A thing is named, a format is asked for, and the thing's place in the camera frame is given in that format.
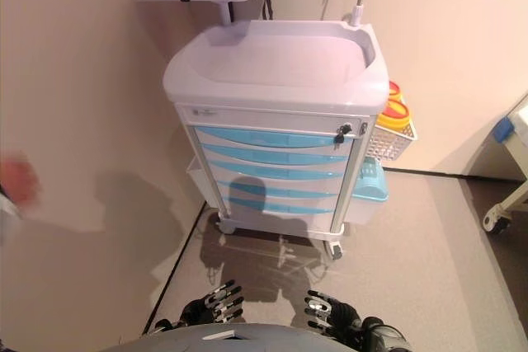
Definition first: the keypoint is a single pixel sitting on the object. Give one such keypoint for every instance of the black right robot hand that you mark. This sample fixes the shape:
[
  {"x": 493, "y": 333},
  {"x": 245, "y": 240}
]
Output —
[{"x": 338, "y": 317}]

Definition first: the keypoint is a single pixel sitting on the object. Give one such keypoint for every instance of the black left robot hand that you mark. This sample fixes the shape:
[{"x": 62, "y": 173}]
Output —
[{"x": 202, "y": 313}]

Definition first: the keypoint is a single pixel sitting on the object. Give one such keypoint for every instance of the grey robot torso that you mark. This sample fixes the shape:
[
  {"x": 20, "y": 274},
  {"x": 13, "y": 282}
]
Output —
[{"x": 247, "y": 341}]

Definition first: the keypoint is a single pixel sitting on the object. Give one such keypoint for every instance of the white cart caster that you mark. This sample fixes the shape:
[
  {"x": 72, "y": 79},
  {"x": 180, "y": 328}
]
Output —
[
  {"x": 335, "y": 250},
  {"x": 227, "y": 227}
]

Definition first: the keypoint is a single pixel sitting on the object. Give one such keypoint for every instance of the waste bin with blue lid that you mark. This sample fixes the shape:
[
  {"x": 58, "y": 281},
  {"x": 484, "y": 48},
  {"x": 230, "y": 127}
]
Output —
[{"x": 369, "y": 187}]

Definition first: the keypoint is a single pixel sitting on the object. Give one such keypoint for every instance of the bed caster wheel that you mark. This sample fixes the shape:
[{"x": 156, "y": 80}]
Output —
[{"x": 495, "y": 222}]

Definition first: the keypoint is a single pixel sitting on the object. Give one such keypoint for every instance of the white lattice basket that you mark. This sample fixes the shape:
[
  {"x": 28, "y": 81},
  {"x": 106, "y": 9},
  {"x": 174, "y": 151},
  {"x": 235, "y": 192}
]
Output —
[{"x": 392, "y": 142}]

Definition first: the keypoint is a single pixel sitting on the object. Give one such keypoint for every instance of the black cart keys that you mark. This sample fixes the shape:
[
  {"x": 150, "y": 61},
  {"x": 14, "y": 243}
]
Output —
[{"x": 341, "y": 133}]

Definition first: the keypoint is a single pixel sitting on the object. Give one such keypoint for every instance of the white hospital bed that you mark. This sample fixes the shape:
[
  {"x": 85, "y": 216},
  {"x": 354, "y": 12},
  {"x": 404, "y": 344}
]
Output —
[{"x": 503, "y": 162}]

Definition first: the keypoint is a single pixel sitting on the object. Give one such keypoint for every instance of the white medical cart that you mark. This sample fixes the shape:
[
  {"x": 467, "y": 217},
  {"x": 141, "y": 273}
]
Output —
[{"x": 272, "y": 59}]

